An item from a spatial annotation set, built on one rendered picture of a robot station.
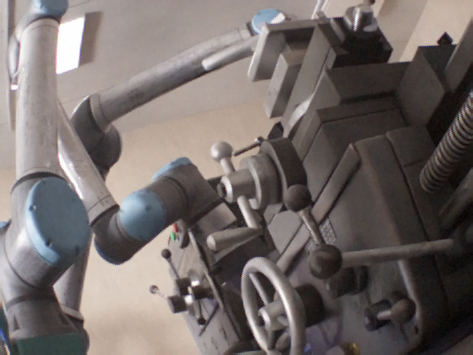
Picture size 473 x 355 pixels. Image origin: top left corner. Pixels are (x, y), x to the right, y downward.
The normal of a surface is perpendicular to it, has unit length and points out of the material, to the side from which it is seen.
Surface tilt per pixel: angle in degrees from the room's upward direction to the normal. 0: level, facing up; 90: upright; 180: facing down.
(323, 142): 90
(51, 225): 95
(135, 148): 90
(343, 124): 90
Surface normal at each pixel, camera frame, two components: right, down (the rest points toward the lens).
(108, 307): 0.19, -0.47
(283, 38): 0.35, 0.85
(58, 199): 0.64, -0.45
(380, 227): -0.92, 0.22
